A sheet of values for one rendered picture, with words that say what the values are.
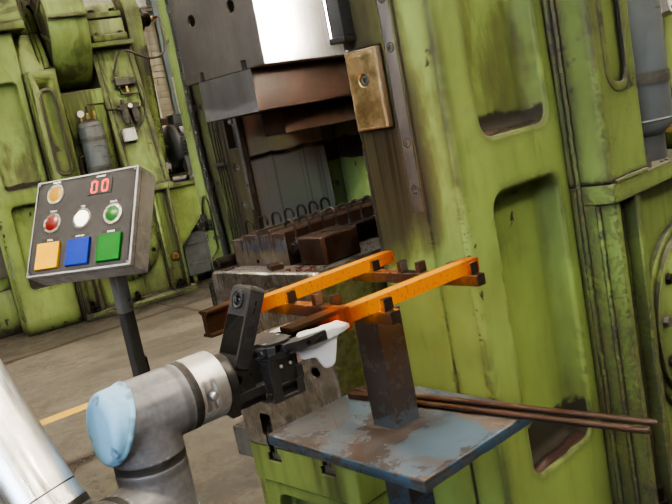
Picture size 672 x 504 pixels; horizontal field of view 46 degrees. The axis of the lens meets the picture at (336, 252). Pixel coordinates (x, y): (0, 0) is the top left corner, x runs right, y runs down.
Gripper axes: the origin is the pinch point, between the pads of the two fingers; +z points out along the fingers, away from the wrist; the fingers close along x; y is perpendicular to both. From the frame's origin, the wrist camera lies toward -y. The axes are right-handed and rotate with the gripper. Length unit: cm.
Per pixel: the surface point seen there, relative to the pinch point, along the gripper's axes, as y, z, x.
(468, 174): -12, 56, -18
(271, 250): -1, 35, -62
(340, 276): 0.2, 22.2, -22.8
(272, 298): -0.4, 6.0, -22.2
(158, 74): -121, 447, -844
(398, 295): 0.1, 13.7, 1.3
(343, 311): -1.1, 1.6, 2.2
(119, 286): 6, 21, -119
